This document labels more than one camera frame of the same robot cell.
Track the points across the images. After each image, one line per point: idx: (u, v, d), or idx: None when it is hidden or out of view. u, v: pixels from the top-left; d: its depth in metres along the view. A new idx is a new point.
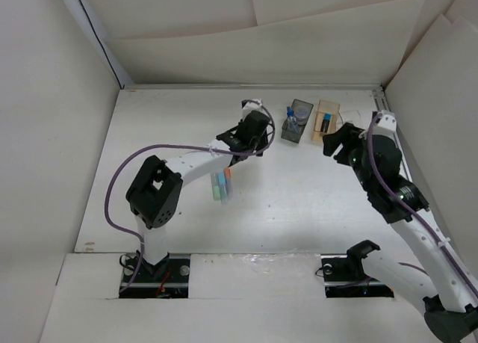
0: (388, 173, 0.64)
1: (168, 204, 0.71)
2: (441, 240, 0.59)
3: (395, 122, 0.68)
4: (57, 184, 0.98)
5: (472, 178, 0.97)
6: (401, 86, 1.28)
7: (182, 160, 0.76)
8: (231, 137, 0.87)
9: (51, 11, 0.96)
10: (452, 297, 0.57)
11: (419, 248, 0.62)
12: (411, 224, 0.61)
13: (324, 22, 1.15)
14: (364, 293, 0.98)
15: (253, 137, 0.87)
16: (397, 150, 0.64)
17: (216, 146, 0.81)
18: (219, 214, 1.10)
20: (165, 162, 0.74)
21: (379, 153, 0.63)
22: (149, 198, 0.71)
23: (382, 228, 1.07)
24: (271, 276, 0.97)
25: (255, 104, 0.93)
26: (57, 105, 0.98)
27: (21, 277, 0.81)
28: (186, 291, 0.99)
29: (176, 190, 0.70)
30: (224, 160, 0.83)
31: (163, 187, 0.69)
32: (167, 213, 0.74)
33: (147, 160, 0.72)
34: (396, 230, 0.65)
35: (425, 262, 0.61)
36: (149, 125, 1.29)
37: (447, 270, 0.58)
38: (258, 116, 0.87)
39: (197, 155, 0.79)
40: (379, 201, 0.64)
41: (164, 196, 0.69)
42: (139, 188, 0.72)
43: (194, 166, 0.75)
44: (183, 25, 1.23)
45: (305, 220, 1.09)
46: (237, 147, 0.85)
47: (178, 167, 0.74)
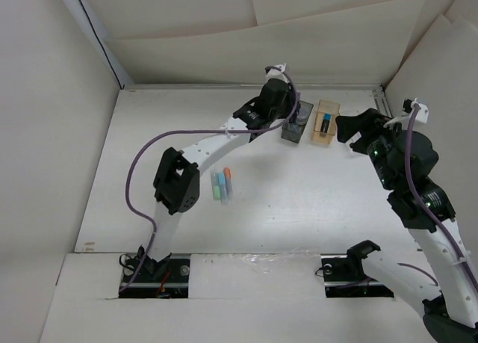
0: (417, 175, 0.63)
1: (190, 190, 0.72)
2: (463, 255, 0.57)
3: (427, 113, 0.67)
4: (57, 184, 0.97)
5: (470, 178, 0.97)
6: (401, 86, 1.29)
7: (198, 147, 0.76)
8: (249, 111, 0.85)
9: (51, 10, 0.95)
10: (463, 311, 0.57)
11: (437, 258, 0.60)
12: (434, 235, 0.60)
13: (325, 22, 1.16)
14: (364, 293, 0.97)
15: (272, 110, 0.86)
16: (432, 152, 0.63)
17: (232, 127, 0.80)
18: (219, 214, 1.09)
20: (181, 152, 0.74)
21: (414, 155, 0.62)
22: (172, 187, 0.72)
23: (382, 228, 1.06)
24: (272, 275, 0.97)
25: (276, 70, 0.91)
26: (57, 104, 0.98)
27: (21, 277, 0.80)
28: (186, 291, 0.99)
29: (198, 178, 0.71)
30: (242, 140, 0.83)
31: (184, 178, 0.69)
32: (191, 199, 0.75)
33: (166, 152, 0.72)
34: (414, 235, 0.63)
35: (440, 273, 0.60)
36: (148, 125, 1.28)
37: (462, 285, 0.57)
38: (275, 86, 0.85)
39: (213, 139, 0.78)
40: (404, 205, 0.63)
41: (186, 186, 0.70)
42: (162, 179, 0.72)
43: (211, 152, 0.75)
44: (184, 25, 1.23)
45: (305, 220, 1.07)
46: (256, 123, 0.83)
47: (195, 156, 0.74)
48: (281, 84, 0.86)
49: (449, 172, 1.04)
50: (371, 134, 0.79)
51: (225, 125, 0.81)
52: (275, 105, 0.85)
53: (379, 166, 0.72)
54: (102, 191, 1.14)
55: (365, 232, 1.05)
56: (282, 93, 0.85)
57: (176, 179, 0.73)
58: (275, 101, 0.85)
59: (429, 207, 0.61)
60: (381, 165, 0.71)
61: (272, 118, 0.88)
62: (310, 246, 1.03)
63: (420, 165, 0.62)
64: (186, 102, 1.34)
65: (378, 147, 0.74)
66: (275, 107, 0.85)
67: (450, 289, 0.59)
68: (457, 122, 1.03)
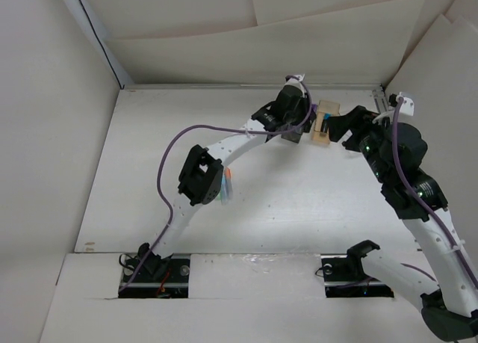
0: (408, 166, 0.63)
1: (213, 184, 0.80)
2: (456, 245, 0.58)
3: (412, 105, 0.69)
4: (57, 184, 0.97)
5: (470, 178, 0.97)
6: (401, 86, 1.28)
7: (222, 145, 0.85)
8: (267, 114, 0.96)
9: (51, 10, 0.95)
10: (458, 300, 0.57)
11: (430, 247, 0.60)
12: (427, 224, 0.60)
13: (324, 22, 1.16)
14: (364, 293, 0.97)
15: (286, 113, 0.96)
16: (422, 142, 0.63)
17: (252, 128, 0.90)
18: (219, 213, 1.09)
20: (207, 149, 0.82)
21: (402, 146, 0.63)
22: (196, 181, 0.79)
23: (382, 228, 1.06)
24: (272, 275, 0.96)
25: (294, 79, 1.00)
26: (57, 104, 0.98)
27: (20, 277, 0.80)
28: (186, 291, 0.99)
29: (220, 173, 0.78)
30: (259, 140, 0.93)
31: (209, 172, 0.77)
32: (214, 192, 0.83)
33: (193, 149, 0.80)
34: (407, 226, 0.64)
35: (434, 262, 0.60)
36: (148, 125, 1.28)
37: (458, 274, 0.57)
38: (290, 92, 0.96)
39: (234, 138, 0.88)
40: (396, 195, 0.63)
41: (210, 179, 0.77)
42: (188, 172, 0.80)
43: (233, 150, 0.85)
44: (183, 25, 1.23)
45: (305, 220, 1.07)
46: (272, 125, 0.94)
47: (219, 152, 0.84)
48: (296, 90, 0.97)
49: (449, 172, 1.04)
50: (361, 131, 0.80)
51: (245, 126, 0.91)
52: (289, 110, 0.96)
53: (372, 160, 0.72)
54: (102, 191, 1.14)
55: (365, 232, 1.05)
56: (296, 99, 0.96)
57: (200, 174, 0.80)
58: (290, 106, 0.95)
59: (421, 196, 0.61)
60: (373, 160, 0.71)
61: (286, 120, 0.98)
62: (310, 246, 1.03)
63: (409, 155, 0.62)
64: (186, 102, 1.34)
65: (369, 142, 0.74)
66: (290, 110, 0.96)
67: (445, 279, 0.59)
68: (458, 122, 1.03)
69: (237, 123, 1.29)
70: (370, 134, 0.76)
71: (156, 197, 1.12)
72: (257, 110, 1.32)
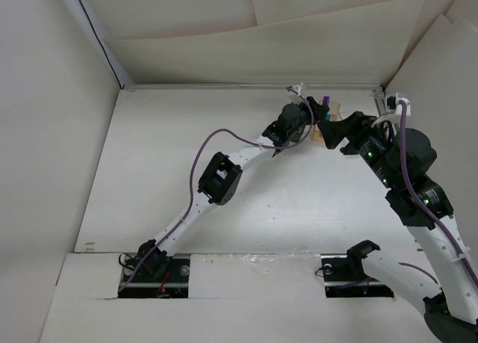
0: (415, 174, 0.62)
1: (231, 189, 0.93)
2: (463, 254, 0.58)
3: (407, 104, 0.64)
4: (57, 184, 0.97)
5: (470, 178, 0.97)
6: (401, 86, 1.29)
7: (240, 153, 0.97)
8: (273, 132, 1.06)
9: (50, 10, 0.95)
10: (462, 308, 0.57)
11: (436, 255, 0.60)
12: (433, 232, 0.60)
13: (324, 22, 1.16)
14: (364, 293, 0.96)
15: (290, 131, 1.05)
16: (429, 149, 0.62)
17: (264, 143, 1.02)
18: (219, 214, 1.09)
20: (228, 157, 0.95)
21: (411, 154, 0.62)
22: (216, 184, 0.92)
23: (382, 228, 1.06)
24: (273, 275, 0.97)
25: (293, 93, 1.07)
26: (57, 105, 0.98)
27: (21, 277, 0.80)
28: (186, 291, 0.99)
29: (238, 178, 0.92)
30: (269, 152, 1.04)
31: (229, 175, 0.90)
32: (229, 196, 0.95)
33: (216, 153, 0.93)
34: (414, 235, 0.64)
35: (439, 269, 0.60)
36: (149, 125, 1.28)
37: (462, 282, 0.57)
38: (290, 112, 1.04)
39: (251, 149, 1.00)
40: (402, 203, 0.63)
41: (230, 182, 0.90)
42: (209, 175, 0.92)
43: (249, 158, 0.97)
44: (183, 25, 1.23)
45: (305, 220, 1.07)
46: (278, 143, 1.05)
47: (237, 160, 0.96)
48: (295, 109, 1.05)
49: (449, 173, 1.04)
50: (360, 137, 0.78)
51: (258, 140, 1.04)
52: (292, 127, 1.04)
53: (376, 167, 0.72)
54: (102, 191, 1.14)
55: (365, 232, 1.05)
56: (297, 116, 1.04)
57: (219, 178, 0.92)
58: (291, 124, 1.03)
59: (427, 204, 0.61)
60: (378, 166, 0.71)
61: (291, 134, 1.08)
62: (310, 246, 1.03)
63: (416, 164, 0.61)
64: (186, 102, 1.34)
65: (371, 148, 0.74)
66: (292, 128, 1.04)
67: (449, 285, 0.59)
68: (458, 122, 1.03)
69: (236, 123, 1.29)
70: (370, 140, 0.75)
71: (156, 197, 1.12)
72: (256, 110, 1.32)
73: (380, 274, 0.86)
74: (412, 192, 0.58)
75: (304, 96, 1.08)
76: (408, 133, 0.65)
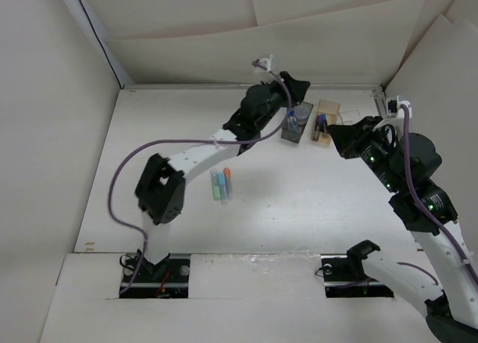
0: (420, 179, 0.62)
1: (172, 202, 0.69)
2: (468, 261, 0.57)
3: (411, 107, 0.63)
4: (57, 185, 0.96)
5: (469, 178, 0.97)
6: (401, 86, 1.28)
7: (186, 155, 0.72)
8: (239, 123, 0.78)
9: (51, 11, 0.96)
10: (465, 312, 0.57)
11: (440, 260, 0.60)
12: (438, 238, 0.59)
13: (324, 22, 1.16)
14: (364, 293, 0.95)
15: (258, 119, 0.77)
16: (435, 155, 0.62)
17: (221, 138, 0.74)
18: (219, 214, 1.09)
20: (168, 159, 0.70)
21: (416, 159, 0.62)
22: (154, 196, 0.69)
23: (382, 228, 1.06)
24: (273, 275, 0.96)
25: (262, 69, 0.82)
26: (57, 105, 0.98)
27: (21, 278, 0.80)
28: (186, 291, 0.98)
29: (182, 187, 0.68)
30: (230, 151, 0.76)
31: (167, 187, 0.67)
32: (175, 209, 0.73)
33: (152, 157, 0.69)
34: (417, 238, 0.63)
35: (443, 273, 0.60)
36: (149, 125, 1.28)
37: (467, 287, 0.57)
38: (255, 96, 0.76)
39: (202, 147, 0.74)
40: (405, 208, 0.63)
41: (169, 196, 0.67)
42: (146, 187, 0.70)
43: (199, 161, 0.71)
44: (183, 25, 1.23)
45: (305, 220, 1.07)
46: (245, 137, 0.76)
47: (181, 164, 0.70)
48: (263, 91, 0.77)
49: (449, 173, 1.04)
50: (361, 142, 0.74)
51: (214, 135, 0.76)
52: (261, 113, 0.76)
53: (379, 172, 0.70)
54: (102, 191, 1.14)
55: (365, 232, 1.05)
56: (266, 100, 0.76)
57: (160, 188, 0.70)
58: (259, 111, 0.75)
59: (432, 210, 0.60)
60: (382, 172, 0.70)
61: (262, 125, 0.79)
62: (310, 246, 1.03)
63: (421, 170, 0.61)
64: (186, 102, 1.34)
65: (373, 153, 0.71)
66: (261, 116, 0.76)
67: (453, 291, 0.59)
68: (458, 122, 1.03)
69: None
70: (372, 144, 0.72)
71: None
72: None
73: (381, 273, 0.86)
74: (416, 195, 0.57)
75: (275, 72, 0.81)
76: (414, 140, 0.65)
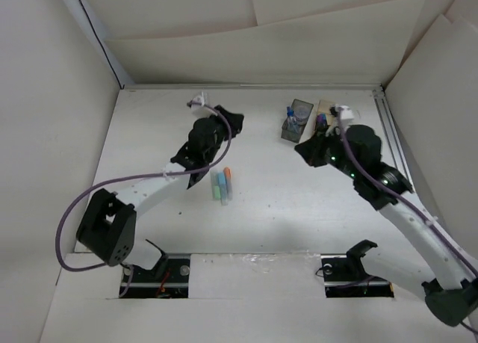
0: (369, 161, 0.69)
1: (122, 240, 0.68)
2: (427, 222, 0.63)
3: (347, 109, 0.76)
4: (57, 184, 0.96)
5: (469, 178, 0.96)
6: (402, 86, 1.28)
7: (134, 189, 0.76)
8: (186, 156, 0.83)
9: (50, 11, 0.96)
10: (449, 276, 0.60)
11: (408, 229, 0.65)
12: (398, 206, 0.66)
13: (324, 22, 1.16)
14: (364, 293, 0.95)
15: (207, 150, 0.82)
16: (375, 137, 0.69)
17: (169, 170, 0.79)
18: (219, 214, 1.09)
20: (116, 194, 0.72)
21: (360, 143, 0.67)
22: (100, 235, 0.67)
23: (382, 228, 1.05)
24: (273, 275, 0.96)
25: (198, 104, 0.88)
26: (57, 105, 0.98)
27: (21, 277, 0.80)
28: (186, 291, 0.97)
29: (131, 221, 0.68)
30: (181, 181, 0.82)
31: (116, 222, 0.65)
32: (124, 249, 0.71)
33: (99, 193, 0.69)
34: (385, 217, 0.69)
35: (417, 242, 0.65)
36: (149, 125, 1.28)
37: (437, 246, 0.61)
38: (202, 128, 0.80)
39: (151, 181, 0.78)
40: (366, 188, 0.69)
41: (119, 232, 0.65)
42: (89, 228, 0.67)
43: (149, 193, 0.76)
44: (183, 25, 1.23)
45: (305, 220, 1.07)
46: (193, 168, 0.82)
47: (130, 198, 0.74)
48: (207, 123, 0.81)
49: (448, 173, 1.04)
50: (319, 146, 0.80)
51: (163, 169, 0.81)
52: (208, 145, 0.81)
53: (342, 167, 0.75)
54: None
55: (366, 232, 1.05)
56: (213, 133, 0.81)
57: (105, 227, 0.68)
58: (207, 143, 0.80)
59: (387, 184, 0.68)
60: (344, 167, 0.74)
61: (210, 155, 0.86)
62: (310, 246, 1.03)
63: (364, 152, 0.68)
64: (186, 102, 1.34)
65: (332, 153, 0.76)
66: (208, 148, 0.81)
67: (430, 255, 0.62)
68: (458, 122, 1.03)
69: None
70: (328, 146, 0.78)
71: None
72: (256, 110, 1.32)
73: (377, 260, 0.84)
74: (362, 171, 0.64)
75: (210, 107, 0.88)
76: (352, 126, 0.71)
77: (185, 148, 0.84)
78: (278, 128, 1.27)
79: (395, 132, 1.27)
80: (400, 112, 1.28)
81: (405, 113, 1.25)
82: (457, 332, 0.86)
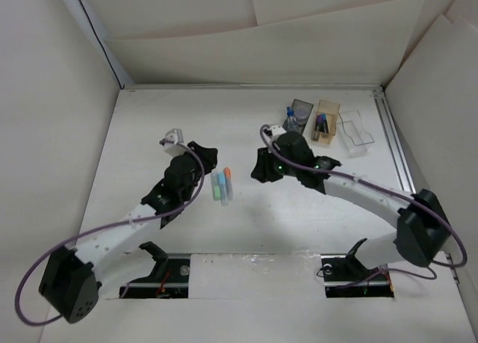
0: (302, 155, 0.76)
1: (82, 296, 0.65)
2: (355, 179, 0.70)
3: (280, 125, 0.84)
4: (57, 184, 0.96)
5: (468, 179, 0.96)
6: (401, 86, 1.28)
7: (95, 243, 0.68)
8: (159, 193, 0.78)
9: (51, 11, 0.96)
10: (391, 215, 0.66)
11: (346, 193, 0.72)
12: (331, 178, 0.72)
13: (324, 22, 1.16)
14: (364, 293, 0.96)
15: (181, 189, 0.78)
16: (299, 134, 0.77)
17: (137, 215, 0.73)
18: (219, 214, 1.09)
20: (75, 249, 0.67)
21: (288, 143, 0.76)
22: (60, 293, 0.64)
23: (383, 227, 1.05)
24: (272, 275, 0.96)
25: (170, 143, 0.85)
26: (57, 105, 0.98)
27: (21, 278, 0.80)
28: (186, 291, 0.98)
29: (91, 280, 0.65)
30: (151, 226, 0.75)
31: (74, 279, 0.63)
32: (87, 303, 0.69)
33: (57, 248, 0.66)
34: (330, 193, 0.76)
35: (358, 200, 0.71)
36: (149, 125, 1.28)
37: (371, 196, 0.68)
38: (178, 167, 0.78)
39: (113, 232, 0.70)
40: (307, 178, 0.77)
41: (78, 288, 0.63)
42: (49, 284, 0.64)
43: (110, 249, 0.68)
44: (183, 25, 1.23)
45: (305, 220, 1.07)
46: (165, 209, 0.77)
47: (89, 255, 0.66)
48: (184, 164, 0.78)
49: (447, 173, 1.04)
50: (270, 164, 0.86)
51: (131, 213, 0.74)
52: (184, 184, 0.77)
53: (289, 171, 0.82)
54: (102, 191, 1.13)
55: (366, 232, 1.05)
56: (190, 171, 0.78)
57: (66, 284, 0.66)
58: (183, 181, 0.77)
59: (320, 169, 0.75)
60: (290, 171, 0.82)
61: (185, 194, 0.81)
62: (310, 246, 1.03)
63: (291, 149, 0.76)
64: (186, 102, 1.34)
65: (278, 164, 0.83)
66: (184, 186, 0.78)
67: (371, 205, 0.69)
68: (458, 122, 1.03)
69: (236, 123, 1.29)
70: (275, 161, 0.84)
71: None
72: (256, 110, 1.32)
73: (362, 249, 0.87)
74: (290, 163, 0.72)
75: (183, 143, 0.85)
76: (282, 132, 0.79)
77: (159, 187, 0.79)
78: (278, 128, 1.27)
79: (395, 132, 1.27)
80: (400, 112, 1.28)
81: (405, 113, 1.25)
82: (458, 331, 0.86)
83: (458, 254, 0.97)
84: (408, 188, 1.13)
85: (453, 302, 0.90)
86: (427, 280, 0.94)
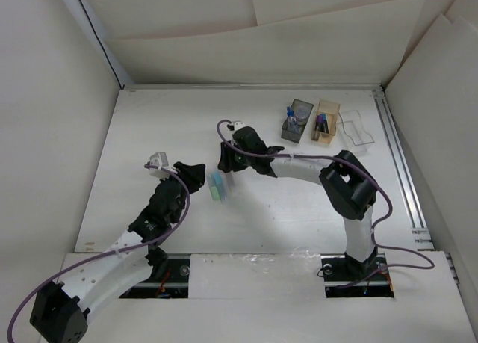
0: (252, 146, 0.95)
1: (71, 329, 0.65)
2: (290, 156, 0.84)
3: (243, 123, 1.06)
4: (57, 184, 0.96)
5: (468, 178, 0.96)
6: (401, 86, 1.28)
7: (82, 276, 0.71)
8: (147, 220, 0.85)
9: (50, 10, 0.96)
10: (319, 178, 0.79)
11: (289, 169, 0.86)
12: (275, 160, 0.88)
13: (323, 22, 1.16)
14: (364, 294, 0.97)
15: (167, 214, 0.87)
16: (251, 131, 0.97)
17: (123, 245, 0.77)
18: (219, 214, 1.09)
20: (62, 285, 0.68)
21: (242, 137, 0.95)
22: (48, 325, 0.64)
23: (383, 229, 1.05)
24: (273, 275, 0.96)
25: (154, 168, 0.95)
26: (57, 104, 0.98)
27: (20, 278, 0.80)
28: (186, 291, 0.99)
29: (80, 313, 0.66)
30: (138, 252, 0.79)
31: (62, 314, 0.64)
32: (77, 333, 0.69)
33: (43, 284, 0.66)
34: (281, 172, 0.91)
35: (302, 172, 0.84)
36: (149, 125, 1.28)
37: (304, 166, 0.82)
38: (164, 193, 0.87)
39: (101, 263, 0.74)
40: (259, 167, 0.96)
41: (64, 324, 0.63)
42: (39, 316, 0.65)
43: (97, 279, 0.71)
44: (183, 25, 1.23)
45: (306, 220, 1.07)
46: (154, 235, 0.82)
47: (76, 288, 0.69)
48: (168, 191, 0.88)
49: (447, 172, 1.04)
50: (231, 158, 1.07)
51: (118, 242, 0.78)
52: (169, 208, 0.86)
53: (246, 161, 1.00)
54: (102, 191, 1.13)
55: None
56: (174, 198, 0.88)
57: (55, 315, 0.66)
58: (168, 206, 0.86)
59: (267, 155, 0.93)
60: (248, 162, 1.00)
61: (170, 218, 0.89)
62: (310, 246, 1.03)
63: (245, 143, 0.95)
64: (187, 102, 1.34)
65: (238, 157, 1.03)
66: (170, 211, 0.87)
67: (306, 173, 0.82)
68: (458, 122, 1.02)
69: None
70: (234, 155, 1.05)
71: None
72: (256, 110, 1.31)
73: (351, 246, 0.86)
74: (245, 152, 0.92)
75: (166, 168, 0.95)
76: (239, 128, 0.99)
77: (145, 213, 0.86)
78: (278, 128, 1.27)
79: (395, 132, 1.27)
80: (399, 112, 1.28)
81: (404, 112, 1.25)
82: (458, 330, 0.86)
83: (458, 254, 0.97)
84: (408, 188, 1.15)
85: (453, 303, 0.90)
86: (426, 280, 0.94)
